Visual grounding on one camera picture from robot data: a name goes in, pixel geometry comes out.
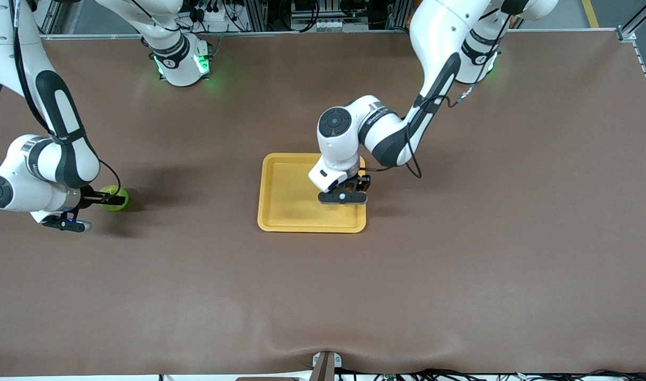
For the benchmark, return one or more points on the yellow plastic tray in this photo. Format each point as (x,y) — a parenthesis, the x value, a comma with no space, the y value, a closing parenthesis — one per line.
(286,201)

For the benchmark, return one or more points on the metal table clamp bracket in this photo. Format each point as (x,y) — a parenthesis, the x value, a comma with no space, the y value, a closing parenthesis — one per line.
(325,368)

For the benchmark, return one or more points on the green apple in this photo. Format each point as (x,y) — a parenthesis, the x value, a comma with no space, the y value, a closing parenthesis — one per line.
(110,189)

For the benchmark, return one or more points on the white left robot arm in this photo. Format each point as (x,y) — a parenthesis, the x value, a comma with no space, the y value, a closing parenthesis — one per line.
(434,32)

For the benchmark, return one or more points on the brown table cover mat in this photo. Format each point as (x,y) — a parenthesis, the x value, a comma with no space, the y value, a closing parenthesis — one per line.
(460,291)

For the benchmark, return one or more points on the white connector block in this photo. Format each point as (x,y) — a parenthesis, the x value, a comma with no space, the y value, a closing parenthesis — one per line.
(328,25)

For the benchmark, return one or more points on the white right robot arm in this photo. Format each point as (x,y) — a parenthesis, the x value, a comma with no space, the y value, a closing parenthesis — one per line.
(63,159)

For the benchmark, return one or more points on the white power strip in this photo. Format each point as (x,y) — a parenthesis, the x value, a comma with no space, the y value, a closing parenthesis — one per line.
(217,24)

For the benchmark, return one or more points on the aluminium table edge rail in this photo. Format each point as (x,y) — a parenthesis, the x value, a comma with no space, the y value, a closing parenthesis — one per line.
(280,33)

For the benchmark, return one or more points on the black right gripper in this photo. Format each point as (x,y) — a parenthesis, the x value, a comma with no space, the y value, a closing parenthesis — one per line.
(91,198)

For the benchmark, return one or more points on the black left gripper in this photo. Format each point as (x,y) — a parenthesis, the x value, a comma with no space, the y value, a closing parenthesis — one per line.
(356,183)

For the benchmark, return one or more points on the aluminium side frame rail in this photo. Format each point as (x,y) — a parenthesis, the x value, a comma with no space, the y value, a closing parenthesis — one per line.
(626,35)

